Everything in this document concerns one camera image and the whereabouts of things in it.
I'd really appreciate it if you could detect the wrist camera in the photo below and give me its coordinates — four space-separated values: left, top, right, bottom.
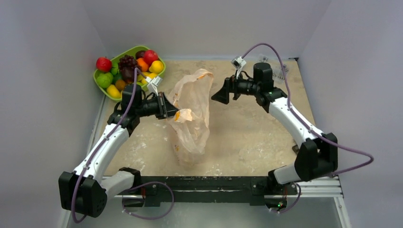
145 76 163 95
231 56 246 71

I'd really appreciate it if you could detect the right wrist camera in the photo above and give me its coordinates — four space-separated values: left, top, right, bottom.
231 56 246 71

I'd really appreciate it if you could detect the green bumpy custard apple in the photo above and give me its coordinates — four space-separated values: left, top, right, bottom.
96 72 114 89

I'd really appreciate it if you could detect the translucent orange plastic bag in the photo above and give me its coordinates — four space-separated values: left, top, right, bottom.
167 68 214 166

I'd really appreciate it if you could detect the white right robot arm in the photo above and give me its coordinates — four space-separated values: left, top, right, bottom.
211 62 338 193

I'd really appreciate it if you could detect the yellow lemon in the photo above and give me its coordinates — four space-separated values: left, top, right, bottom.
148 60 165 75

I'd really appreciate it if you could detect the clear plastic screw box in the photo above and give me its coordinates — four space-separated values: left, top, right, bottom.
258 54 285 84

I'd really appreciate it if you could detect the orange tangerine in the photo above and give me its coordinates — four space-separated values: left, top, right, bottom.
136 58 149 72

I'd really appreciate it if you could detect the dark purple grape bunch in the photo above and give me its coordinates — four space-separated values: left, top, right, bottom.
118 55 138 75

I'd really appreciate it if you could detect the brown kiwi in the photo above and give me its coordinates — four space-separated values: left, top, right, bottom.
115 79 126 91

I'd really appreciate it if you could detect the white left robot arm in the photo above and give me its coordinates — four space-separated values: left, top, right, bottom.
58 85 179 222

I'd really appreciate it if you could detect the front aluminium rail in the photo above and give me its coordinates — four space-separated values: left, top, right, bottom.
116 176 343 202

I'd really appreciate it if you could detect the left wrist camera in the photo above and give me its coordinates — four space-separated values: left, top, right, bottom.
145 76 163 95

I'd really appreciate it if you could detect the yellow mango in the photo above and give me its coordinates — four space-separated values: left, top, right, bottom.
106 85 121 99

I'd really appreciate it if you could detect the green plastic fruit basket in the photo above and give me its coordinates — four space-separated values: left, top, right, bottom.
93 46 166 102

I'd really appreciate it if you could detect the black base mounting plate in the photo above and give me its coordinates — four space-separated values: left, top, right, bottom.
119 176 297 207

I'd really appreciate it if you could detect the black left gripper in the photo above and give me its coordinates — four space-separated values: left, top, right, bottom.
135 92 182 120

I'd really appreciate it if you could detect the red apple outside basket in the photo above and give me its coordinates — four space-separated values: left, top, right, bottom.
96 57 113 73

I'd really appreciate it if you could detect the dark red plum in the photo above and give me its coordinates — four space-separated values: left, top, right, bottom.
121 67 134 84

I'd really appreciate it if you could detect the red apple in basket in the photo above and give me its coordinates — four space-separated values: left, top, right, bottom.
143 49 159 66

